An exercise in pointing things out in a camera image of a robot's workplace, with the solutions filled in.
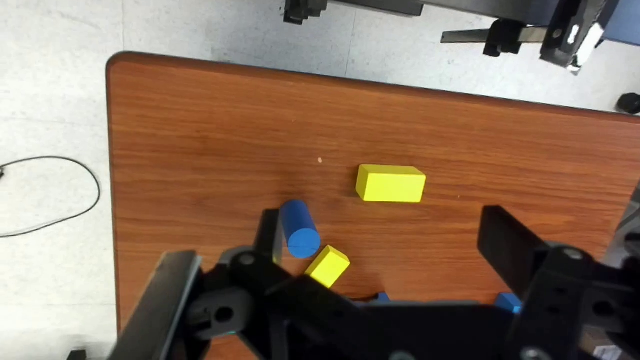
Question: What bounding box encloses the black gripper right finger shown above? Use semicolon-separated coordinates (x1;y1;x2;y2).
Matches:
479;204;556;276

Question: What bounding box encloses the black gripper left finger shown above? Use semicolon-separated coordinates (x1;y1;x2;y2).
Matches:
254;208;287;264

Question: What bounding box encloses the blue cylinder block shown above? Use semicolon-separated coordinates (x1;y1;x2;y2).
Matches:
278;199;324;263

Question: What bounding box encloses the blue rectangular block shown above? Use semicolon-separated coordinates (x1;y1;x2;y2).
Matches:
495;290;526;319

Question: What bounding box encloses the long yellow block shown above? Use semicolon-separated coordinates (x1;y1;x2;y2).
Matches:
304;244;352;290

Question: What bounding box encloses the blue arch block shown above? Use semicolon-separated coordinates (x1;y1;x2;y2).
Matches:
368;290;395;309

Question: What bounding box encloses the yellow rectangular block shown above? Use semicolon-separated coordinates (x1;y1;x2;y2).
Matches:
355;162;429;206

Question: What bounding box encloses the black device with white label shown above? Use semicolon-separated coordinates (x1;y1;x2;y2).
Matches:
539;0;619;74

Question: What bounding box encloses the blue metal plate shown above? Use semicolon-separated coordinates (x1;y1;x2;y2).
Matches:
603;0;640;49

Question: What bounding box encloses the black floor cable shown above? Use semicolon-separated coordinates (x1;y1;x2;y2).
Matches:
0;154;104;241

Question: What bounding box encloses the black clamp with orange handle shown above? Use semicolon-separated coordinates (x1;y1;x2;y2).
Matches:
440;19;556;60

